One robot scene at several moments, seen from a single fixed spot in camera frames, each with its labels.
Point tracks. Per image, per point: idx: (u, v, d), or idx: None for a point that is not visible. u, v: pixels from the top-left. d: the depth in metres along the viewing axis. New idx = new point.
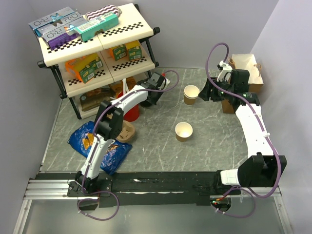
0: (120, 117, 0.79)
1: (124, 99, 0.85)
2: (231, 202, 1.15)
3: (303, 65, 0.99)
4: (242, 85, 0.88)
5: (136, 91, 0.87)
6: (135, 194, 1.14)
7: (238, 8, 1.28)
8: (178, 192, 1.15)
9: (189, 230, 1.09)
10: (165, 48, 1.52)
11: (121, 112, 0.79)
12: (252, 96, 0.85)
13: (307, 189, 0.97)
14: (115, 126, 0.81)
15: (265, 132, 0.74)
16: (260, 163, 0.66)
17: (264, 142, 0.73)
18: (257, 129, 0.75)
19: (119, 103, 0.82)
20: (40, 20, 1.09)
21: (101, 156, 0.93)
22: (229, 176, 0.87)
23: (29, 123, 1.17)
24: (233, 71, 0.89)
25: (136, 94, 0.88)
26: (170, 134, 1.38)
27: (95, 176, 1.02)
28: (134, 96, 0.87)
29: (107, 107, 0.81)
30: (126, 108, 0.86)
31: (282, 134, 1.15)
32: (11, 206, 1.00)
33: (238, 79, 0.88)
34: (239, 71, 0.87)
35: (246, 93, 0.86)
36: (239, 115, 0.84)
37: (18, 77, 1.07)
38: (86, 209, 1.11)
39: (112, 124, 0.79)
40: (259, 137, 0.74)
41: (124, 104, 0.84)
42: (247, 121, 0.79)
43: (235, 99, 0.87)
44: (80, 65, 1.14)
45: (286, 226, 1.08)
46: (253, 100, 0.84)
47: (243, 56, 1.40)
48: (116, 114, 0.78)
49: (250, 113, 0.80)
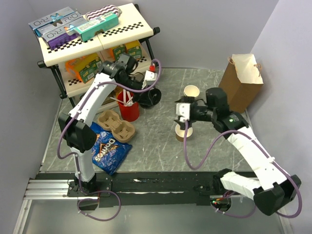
0: (87, 127, 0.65)
1: (85, 106, 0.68)
2: (230, 202, 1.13)
3: (303, 64, 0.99)
4: (224, 108, 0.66)
5: (97, 87, 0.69)
6: (135, 194, 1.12)
7: (238, 8, 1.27)
8: (178, 192, 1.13)
9: (189, 231, 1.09)
10: (165, 48, 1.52)
11: (84, 125, 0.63)
12: (238, 118, 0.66)
13: (307, 189, 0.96)
14: (87, 138, 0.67)
15: (271, 158, 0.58)
16: (281, 196, 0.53)
17: (274, 168, 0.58)
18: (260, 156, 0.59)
19: (79, 113, 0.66)
20: (40, 20, 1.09)
21: (88, 163, 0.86)
22: (233, 184, 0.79)
23: (29, 123, 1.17)
24: (206, 95, 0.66)
25: (100, 90, 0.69)
26: (170, 134, 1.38)
27: (92, 176, 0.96)
28: (96, 95, 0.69)
29: (67, 121, 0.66)
30: (90, 114, 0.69)
31: (282, 135, 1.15)
32: (11, 206, 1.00)
33: (217, 103, 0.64)
34: (215, 94, 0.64)
35: (233, 116, 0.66)
36: (235, 143, 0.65)
37: (18, 77, 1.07)
38: (86, 209, 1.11)
39: (81, 138, 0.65)
40: (265, 166, 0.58)
41: (87, 111, 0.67)
42: (244, 151, 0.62)
43: (224, 125, 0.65)
44: (80, 64, 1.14)
45: (286, 226, 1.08)
46: (241, 122, 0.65)
47: (243, 56, 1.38)
48: (79, 128, 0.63)
49: (245, 140, 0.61)
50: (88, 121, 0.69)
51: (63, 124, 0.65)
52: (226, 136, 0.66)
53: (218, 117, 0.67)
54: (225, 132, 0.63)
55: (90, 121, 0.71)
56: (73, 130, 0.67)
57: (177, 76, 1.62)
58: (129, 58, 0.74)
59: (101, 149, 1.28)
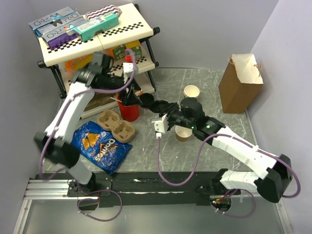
0: (67, 144, 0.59)
1: (62, 120, 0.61)
2: (231, 202, 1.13)
3: (303, 65, 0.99)
4: (201, 116, 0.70)
5: (72, 99, 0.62)
6: (135, 194, 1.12)
7: (238, 8, 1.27)
8: (178, 192, 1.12)
9: (189, 231, 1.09)
10: (165, 48, 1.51)
11: (63, 142, 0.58)
12: (214, 123, 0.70)
13: (307, 189, 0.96)
14: (69, 154, 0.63)
15: (256, 146, 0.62)
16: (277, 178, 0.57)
17: (262, 155, 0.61)
18: (245, 148, 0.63)
19: (56, 129, 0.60)
20: (40, 20, 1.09)
21: (82, 168, 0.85)
22: (233, 182, 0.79)
23: (29, 123, 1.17)
24: (182, 107, 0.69)
25: (76, 101, 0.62)
26: (170, 134, 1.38)
27: (90, 176, 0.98)
28: (72, 107, 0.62)
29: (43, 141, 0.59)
30: (70, 130, 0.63)
31: (283, 134, 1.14)
32: (10, 206, 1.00)
33: (197, 113, 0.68)
34: (190, 107, 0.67)
35: (209, 123, 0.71)
36: (219, 144, 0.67)
37: (18, 77, 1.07)
38: (86, 209, 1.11)
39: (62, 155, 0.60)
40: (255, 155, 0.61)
41: (65, 125, 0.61)
42: (230, 148, 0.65)
43: (204, 133, 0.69)
44: (81, 64, 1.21)
45: (287, 226, 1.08)
46: (217, 125, 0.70)
47: (243, 56, 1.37)
48: (59, 146, 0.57)
49: (226, 139, 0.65)
50: (69, 136, 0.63)
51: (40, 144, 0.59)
52: (210, 142, 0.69)
53: (197, 125, 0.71)
54: (206, 138, 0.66)
55: (71, 135, 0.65)
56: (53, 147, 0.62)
57: (177, 76, 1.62)
58: (103, 56, 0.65)
59: (101, 149, 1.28)
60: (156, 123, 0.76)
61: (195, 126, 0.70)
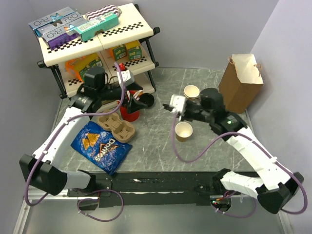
0: (53, 169, 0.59)
1: (52, 144, 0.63)
2: (231, 202, 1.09)
3: (303, 65, 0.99)
4: (221, 109, 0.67)
5: (66, 123, 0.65)
6: (135, 194, 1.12)
7: (238, 8, 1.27)
8: (178, 192, 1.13)
9: (189, 231, 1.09)
10: (165, 48, 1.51)
11: (49, 166, 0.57)
12: (236, 119, 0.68)
13: (307, 189, 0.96)
14: (54, 182, 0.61)
15: (274, 158, 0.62)
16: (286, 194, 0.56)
17: (277, 168, 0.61)
18: (262, 157, 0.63)
19: (44, 153, 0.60)
20: (40, 20, 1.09)
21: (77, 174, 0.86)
22: (233, 183, 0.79)
23: (29, 123, 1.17)
24: (201, 97, 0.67)
25: (70, 126, 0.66)
26: (170, 134, 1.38)
27: (89, 179, 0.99)
28: (65, 131, 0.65)
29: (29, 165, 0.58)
30: (59, 153, 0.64)
31: (283, 134, 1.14)
32: (11, 206, 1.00)
33: (215, 105, 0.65)
34: (211, 97, 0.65)
35: (230, 117, 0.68)
36: (235, 145, 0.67)
37: (18, 77, 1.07)
38: (85, 209, 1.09)
39: (47, 182, 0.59)
40: (269, 166, 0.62)
41: (54, 150, 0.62)
42: (246, 152, 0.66)
43: (223, 127, 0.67)
44: (80, 65, 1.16)
45: (286, 226, 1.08)
46: (239, 123, 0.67)
47: (243, 56, 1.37)
48: (45, 171, 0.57)
49: (246, 142, 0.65)
50: (57, 161, 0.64)
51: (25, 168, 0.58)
52: (225, 138, 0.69)
53: (216, 118, 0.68)
54: (224, 133, 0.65)
55: (60, 160, 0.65)
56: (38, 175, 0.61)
57: (177, 76, 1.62)
58: (94, 78, 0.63)
59: (101, 149, 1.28)
60: (177, 97, 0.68)
61: (213, 119, 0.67)
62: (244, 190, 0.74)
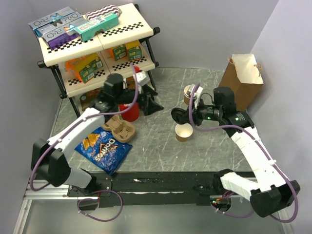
0: (62, 158, 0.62)
1: (67, 135, 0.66)
2: (231, 202, 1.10)
3: (303, 65, 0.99)
4: (230, 106, 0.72)
5: (84, 119, 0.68)
6: (135, 194, 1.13)
7: (238, 8, 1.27)
8: (178, 193, 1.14)
9: (189, 231, 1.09)
10: (165, 48, 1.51)
11: (60, 154, 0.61)
12: (244, 117, 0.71)
13: (307, 189, 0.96)
14: (58, 172, 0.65)
15: (273, 161, 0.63)
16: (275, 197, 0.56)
17: (274, 171, 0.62)
18: (261, 158, 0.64)
19: (58, 141, 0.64)
20: (40, 20, 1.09)
21: (79, 173, 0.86)
22: (231, 183, 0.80)
23: (29, 123, 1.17)
24: (214, 93, 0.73)
25: (87, 123, 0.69)
26: (170, 134, 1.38)
27: (89, 179, 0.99)
28: (81, 126, 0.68)
29: (42, 149, 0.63)
30: (70, 146, 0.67)
31: (283, 134, 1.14)
32: (11, 206, 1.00)
33: (224, 100, 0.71)
34: (223, 93, 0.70)
35: (239, 115, 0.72)
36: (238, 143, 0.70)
37: (18, 77, 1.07)
38: (86, 209, 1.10)
39: (53, 169, 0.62)
40: (266, 167, 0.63)
41: (68, 141, 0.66)
42: (246, 150, 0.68)
43: (229, 122, 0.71)
44: (80, 65, 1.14)
45: (286, 226, 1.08)
46: (246, 121, 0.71)
47: (243, 56, 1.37)
48: (54, 158, 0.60)
49: (248, 140, 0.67)
50: (67, 151, 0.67)
51: (37, 152, 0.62)
52: (230, 133, 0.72)
53: (226, 114, 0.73)
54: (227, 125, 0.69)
55: (69, 151, 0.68)
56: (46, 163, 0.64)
57: (177, 76, 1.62)
58: (113, 87, 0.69)
59: (101, 149, 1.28)
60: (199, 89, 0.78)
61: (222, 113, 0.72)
62: (239, 191, 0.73)
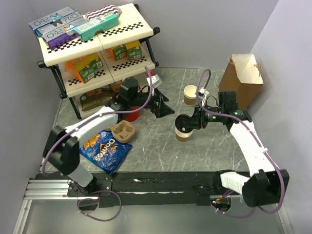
0: (76, 146, 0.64)
1: (84, 126, 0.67)
2: (230, 202, 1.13)
3: (303, 65, 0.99)
4: (232, 104, 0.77)
5: (100, 115, 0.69)
6: (135, 194, 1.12)
7: (238, 8, 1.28)
8: (178, 193, 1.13)
9: (189, 231, 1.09)
10: (165, 48, 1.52)
11: (75, 141, 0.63)
12: (243, 113, 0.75)
13: (307, 189, 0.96)
14: (69, 160, 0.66)
15: (263, 148, 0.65)
16: (263, 181, 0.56)
17: (264, 158, 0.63)
18: (253, 146, 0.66)
19: (75, 130, 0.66)
20: (40, 20, 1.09)
21: (81, 171, 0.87)
22: (229, 181, 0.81)
23: (29, 123, 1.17)
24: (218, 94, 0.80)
25: (103, 119, 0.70)
26: (170, 134, 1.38)
27: (90, 179, 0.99)
28: (97, 120, 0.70)
29: (59, 134, 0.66)
30: (84, 137, 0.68)
31: (283, 134, 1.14)
32: (11, 206, 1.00)
33: (225, 99, 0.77)
34: (225, 92, 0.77)
35: (239, 110, 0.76)
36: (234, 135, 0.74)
37: (18, 78, 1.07)
38: (86, 209, 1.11)
39: (66, 156, 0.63)
40: (257, 154, 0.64)
41: (84, 131, 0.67)
42: (241, 139, 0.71)
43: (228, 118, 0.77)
44: (80, 65, 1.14)
45: (286, 226, 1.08)
46: (244, 116, 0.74)
47: (243, 56, 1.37)
48: (69, 144, 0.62)
49: (244, 130, 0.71)
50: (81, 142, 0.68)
51: (54, 137, 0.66)
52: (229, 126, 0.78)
53: None
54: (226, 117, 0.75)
55: (83, 143, 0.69)
56: (61, 151, 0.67)
57: (177, 76, 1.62)
58: (128, 90, 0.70)
59: (101, 149, 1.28)
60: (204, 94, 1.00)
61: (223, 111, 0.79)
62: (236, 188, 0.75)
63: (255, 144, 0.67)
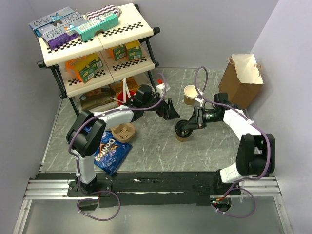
0: (103, 128, 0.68)
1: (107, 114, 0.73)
2: (230, 202, 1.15)
3: (303, 65, 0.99)
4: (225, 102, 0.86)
5: (121, 110, 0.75)
6: (135, 194, 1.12)
7: (238, 8, 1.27)
8: (178, 193, 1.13)
9: (189, 231, 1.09)
10: (165, 48, 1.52)
11: (102, 123, 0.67)
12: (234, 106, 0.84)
13: (307, 189, 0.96)
14: (93, 143, 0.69)
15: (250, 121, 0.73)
16: (250, 140, 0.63)
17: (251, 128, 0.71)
18: (241, 121, 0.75)
19: (102, 115, 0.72)
20: (40, 20, 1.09)
21: (89, 165, 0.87)
22: (228, 172, 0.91)
23: (29, 123, 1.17)
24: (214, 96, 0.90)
25: (122, 113, 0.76)
26: (170, 134, 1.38)
27: (92, 179, 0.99)
28: (118, 113, 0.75)
29: (87, 117, 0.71)
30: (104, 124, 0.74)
31: (283, 134, 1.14)
32: (11, 206, 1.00)
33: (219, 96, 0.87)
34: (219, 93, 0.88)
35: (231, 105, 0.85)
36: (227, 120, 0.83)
37: (18, 78, 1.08)
38: (86, 209, 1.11)
39: (90, 137, 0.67)
40: (244, 126, 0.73)
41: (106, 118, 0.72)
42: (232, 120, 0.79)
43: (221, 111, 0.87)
44: (80, 65, 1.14)
45: (286, 226, 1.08)
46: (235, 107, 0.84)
47: (243, 56, 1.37)
48: (97, 125, 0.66)
49: (233, 112, 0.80)
50: None
51: (82, 119, 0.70)
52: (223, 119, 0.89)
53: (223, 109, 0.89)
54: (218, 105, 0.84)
55: None
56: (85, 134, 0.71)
57: (177, 76, 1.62)
58: (143, 94, 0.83)
59: (100, 149, 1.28)
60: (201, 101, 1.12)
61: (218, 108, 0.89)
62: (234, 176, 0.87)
63: (243, 120, 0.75)
